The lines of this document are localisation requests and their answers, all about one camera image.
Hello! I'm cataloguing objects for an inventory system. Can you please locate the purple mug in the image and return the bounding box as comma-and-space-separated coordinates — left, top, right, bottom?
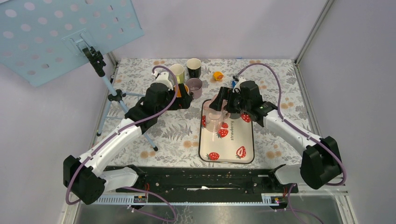
186, 78, 203, 99

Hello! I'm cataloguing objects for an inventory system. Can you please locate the white floral mug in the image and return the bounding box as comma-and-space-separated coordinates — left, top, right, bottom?
173, 84, 190, 98

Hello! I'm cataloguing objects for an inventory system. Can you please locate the white strawberry tray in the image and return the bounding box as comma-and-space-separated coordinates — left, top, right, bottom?
198, 99, 255, 164

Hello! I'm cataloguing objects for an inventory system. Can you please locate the blue perforated stand plate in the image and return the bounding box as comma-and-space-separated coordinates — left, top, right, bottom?
0, 0, 144, 87

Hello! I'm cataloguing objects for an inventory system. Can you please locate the blue tripod stand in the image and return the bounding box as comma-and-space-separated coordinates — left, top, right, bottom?
82, 46, 144, 137

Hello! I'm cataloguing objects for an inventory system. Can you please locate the black mug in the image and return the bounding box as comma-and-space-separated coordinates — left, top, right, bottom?
186, 58, 202, 78

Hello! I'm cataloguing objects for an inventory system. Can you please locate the green octagonal mug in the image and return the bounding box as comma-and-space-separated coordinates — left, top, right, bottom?
170, 64, 185, 84

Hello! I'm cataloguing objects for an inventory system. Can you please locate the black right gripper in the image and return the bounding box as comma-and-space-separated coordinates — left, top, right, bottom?
209, 86, 250, 114

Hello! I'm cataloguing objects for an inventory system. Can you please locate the dark grey mug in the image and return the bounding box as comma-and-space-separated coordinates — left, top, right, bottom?
229, 113, 241, 119

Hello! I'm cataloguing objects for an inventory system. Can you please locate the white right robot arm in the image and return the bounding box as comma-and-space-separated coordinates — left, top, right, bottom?
209, 81, 344, 192

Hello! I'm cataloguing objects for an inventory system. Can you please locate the yellow toy car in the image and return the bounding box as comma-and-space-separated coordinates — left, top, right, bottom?
213, 71, 224, 81

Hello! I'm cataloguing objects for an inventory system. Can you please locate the pink octagonal mug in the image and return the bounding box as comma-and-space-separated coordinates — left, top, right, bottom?
203, 99, 212, 110

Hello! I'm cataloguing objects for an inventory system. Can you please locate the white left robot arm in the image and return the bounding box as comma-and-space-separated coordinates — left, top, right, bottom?
63, 83, 192, 205

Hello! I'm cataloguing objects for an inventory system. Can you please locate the floral tablecloth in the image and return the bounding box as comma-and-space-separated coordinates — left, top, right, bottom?
95, 58, 311, 168

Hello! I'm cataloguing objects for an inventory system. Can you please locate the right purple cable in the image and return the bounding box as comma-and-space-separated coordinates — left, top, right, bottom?
235, 63, 348, 223

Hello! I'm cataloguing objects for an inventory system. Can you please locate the tall pale pink mug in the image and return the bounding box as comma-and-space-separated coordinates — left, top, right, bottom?
205, 108, 230, 133

